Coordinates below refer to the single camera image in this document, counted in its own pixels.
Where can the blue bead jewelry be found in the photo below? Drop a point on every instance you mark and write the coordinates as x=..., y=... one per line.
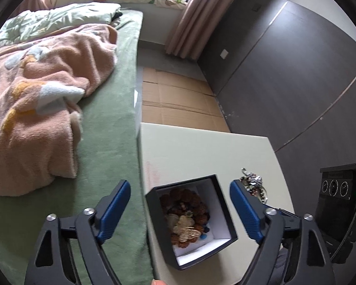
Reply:
x=204, y=234

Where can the pink curtain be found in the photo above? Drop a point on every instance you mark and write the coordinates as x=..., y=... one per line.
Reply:
x=195, y=17

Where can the gold butterfly brooch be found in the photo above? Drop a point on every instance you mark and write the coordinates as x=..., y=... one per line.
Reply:
x=185, y=228

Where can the pink fleece blanket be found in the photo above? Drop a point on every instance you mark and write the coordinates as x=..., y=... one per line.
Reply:
x=38, y=101

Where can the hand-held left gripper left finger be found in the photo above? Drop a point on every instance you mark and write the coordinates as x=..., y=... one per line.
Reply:
x=115, y=210

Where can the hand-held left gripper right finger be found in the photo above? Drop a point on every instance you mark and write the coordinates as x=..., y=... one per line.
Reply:
x=244, y=210

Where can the flattened cardboard sheet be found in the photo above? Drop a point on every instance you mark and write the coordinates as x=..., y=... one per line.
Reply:
x=178, y=98

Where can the light green floral quilt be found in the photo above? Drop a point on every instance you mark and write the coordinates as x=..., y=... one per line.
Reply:
x=56, y=17

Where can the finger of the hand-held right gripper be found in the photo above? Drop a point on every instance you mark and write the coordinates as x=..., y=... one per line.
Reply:
x=286, y=213

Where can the person's left hand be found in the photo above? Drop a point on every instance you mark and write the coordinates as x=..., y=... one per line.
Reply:
x=157, y=282

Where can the white wall outlet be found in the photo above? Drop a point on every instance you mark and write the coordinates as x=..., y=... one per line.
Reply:
x=224, y=54

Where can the black jewelry box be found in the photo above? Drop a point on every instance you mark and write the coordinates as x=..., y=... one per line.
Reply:
x=222, y=207

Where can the green bed sheet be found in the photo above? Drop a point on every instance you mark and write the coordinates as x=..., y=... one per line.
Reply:
x=112, y=142

